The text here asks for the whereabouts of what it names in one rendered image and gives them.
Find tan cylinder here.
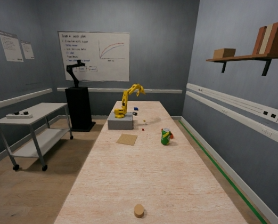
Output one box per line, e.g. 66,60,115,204
134,204,144,218

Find tan mat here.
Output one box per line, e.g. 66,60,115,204
116,133,137,146

